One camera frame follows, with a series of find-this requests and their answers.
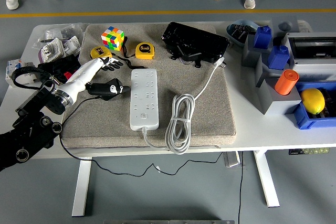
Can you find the blue bowl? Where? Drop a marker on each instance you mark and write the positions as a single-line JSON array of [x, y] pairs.
[[235, 41]]

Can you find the white socket pack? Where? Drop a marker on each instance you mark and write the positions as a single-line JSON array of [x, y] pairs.
[[51, 51]]

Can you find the white socket module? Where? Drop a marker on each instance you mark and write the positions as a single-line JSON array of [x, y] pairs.
[[71, 45]]

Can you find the clear plastic parts bag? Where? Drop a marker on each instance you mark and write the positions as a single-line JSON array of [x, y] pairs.
[[56, 33]]

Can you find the black cloth pouch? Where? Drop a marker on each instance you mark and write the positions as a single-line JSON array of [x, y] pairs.
[[60, 64]]

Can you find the large colourful puzzle cube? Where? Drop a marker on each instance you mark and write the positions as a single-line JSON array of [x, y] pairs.
[[113, 37]]

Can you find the orange cylinder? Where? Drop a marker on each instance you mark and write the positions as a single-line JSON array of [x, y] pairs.
[[286, 82]]

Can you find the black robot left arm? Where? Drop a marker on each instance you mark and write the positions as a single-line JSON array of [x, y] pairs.
[[29, 132]]

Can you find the grey block with socket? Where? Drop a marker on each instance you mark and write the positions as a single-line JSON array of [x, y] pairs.
[[278, 107], [263, 73], [249, 57]]

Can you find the black binder clips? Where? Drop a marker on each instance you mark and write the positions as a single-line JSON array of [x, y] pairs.
[[240, 33]]

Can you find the blue shape block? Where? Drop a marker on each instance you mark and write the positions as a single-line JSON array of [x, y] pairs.
[[278, 58], [262, 37]]

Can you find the black table control panel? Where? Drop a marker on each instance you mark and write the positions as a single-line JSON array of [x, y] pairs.
[[299, 152]]

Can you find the yellow tape measure marked 5m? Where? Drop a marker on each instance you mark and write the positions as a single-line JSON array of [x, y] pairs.
[[144, 51]]

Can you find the metal bracket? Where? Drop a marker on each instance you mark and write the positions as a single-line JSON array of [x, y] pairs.
[[232, 159]]

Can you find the grey electrical box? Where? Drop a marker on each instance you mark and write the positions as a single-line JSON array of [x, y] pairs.
[[309, 73]]

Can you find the yellow lemon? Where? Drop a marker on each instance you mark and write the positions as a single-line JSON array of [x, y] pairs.
[[312, 100]]

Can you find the black plug adapter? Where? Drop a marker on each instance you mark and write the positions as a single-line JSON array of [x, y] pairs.
[[106, 98]]

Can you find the yellow tape measure photo label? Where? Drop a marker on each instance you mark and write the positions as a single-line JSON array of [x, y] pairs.
[[98, 51]]

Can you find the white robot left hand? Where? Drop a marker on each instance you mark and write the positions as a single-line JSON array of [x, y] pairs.
[[78, 79]]

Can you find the white circuit breaker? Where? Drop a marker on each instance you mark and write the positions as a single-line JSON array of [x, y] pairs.
[[15, 66]]

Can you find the beige round object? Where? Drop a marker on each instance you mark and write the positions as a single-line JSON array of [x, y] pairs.
[[304, 26]]

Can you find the blue plastic bin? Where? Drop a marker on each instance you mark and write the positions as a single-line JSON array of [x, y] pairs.
[[304, 123]]

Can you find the white power strip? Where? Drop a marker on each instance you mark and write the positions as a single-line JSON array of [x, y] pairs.
[[144, 98]]

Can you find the red clip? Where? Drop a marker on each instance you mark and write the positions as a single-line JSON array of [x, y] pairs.
[[67, 75]]

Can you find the white table leg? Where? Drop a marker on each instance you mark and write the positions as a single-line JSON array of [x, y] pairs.
[[266, 182], [81, 187]]

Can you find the grey-brown mat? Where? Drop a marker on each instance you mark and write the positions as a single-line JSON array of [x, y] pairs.
[[215, 113]]

